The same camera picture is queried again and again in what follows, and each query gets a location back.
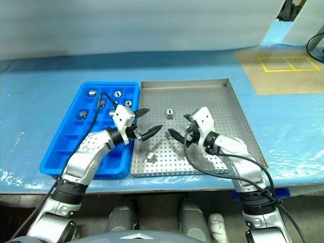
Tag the metal nut in bin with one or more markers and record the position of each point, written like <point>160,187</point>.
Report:
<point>92,92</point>
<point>117,94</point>
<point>128,102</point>

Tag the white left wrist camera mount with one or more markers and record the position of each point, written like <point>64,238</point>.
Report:
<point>122,116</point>

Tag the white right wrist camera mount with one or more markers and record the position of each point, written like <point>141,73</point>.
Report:
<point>205,119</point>

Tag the blue compartment tray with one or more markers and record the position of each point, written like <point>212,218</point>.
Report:
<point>63,141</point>

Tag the grey robot torso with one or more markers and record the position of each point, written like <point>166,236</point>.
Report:
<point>101,239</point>

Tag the white foam backdrop board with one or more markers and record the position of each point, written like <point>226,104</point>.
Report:
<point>126,25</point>

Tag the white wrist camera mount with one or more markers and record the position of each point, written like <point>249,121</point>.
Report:
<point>205,119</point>
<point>122,116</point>

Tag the blue crate under table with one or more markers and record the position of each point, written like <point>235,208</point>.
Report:
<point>281,193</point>

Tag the grey rounded shape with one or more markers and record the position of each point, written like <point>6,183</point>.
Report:
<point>192,219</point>
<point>121,217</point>

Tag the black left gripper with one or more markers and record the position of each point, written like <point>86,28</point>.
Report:
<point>132,132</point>

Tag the white rounded object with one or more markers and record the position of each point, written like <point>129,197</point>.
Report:
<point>217,224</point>

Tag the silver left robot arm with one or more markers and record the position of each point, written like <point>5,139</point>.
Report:
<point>81,162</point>

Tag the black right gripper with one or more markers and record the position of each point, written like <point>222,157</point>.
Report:
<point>193,134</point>

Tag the white upright panel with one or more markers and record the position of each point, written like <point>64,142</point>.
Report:
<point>303,22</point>

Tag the yellow tape rectangle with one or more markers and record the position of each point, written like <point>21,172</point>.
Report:
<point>278,70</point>

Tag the dark bundle behind boards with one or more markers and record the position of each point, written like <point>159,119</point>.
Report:
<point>288,11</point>

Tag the metal bolt part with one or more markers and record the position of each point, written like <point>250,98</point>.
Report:
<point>151,157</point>

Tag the perforated metal tray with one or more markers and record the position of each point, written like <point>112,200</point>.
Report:
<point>202,101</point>

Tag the metal nut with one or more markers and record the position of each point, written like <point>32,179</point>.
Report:
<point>169,112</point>
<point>128,102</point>
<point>92,92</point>
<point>117,94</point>

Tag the brown table mat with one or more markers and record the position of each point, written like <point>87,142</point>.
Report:
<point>278,81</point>

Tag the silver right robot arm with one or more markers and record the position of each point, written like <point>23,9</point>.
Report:
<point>248,172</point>

